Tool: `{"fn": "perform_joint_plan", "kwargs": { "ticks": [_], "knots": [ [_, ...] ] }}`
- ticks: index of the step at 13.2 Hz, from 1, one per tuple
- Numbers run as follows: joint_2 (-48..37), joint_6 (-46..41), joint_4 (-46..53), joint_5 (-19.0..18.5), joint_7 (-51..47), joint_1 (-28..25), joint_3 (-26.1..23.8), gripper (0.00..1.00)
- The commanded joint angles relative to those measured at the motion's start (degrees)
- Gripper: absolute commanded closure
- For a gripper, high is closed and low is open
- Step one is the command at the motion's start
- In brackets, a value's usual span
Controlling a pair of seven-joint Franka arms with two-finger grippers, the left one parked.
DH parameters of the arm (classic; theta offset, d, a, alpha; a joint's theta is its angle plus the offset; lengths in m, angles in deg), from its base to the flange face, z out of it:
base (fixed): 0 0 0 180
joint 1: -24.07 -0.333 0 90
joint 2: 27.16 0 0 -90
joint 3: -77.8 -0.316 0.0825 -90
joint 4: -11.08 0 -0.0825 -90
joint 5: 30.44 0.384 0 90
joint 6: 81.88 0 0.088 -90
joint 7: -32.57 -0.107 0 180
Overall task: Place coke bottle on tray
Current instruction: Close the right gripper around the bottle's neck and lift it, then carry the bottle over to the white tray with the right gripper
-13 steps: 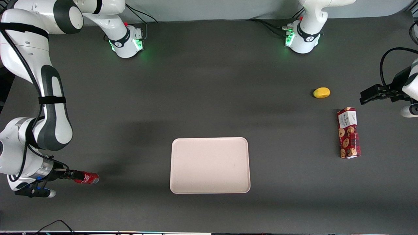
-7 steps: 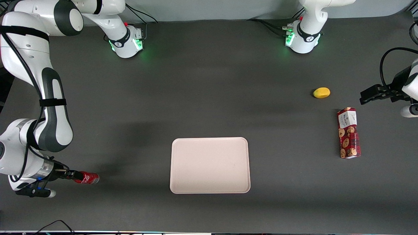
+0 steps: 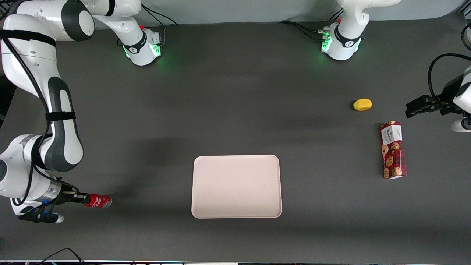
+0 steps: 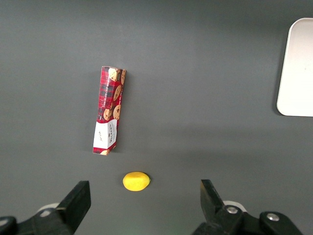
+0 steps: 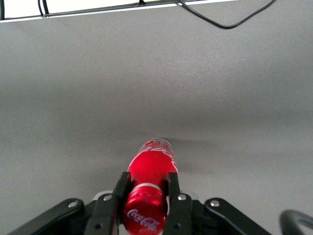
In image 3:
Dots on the red coke bottle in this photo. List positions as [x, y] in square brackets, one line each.
[98, 201]

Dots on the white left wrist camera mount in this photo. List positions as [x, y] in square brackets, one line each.
[461, 125]

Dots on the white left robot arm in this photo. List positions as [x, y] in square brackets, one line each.
[346, 48]

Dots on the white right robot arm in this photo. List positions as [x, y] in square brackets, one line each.
[22, 66]

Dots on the yellow lemon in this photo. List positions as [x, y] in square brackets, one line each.
[362, 104]

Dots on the red cookie box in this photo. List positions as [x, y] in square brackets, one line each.
[393, 151]

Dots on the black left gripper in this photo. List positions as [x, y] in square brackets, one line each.
[449, 91]

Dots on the beige rectangular plastic tray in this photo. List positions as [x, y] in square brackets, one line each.
[236, 186]

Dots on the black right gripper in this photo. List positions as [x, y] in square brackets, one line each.
[67, 196]

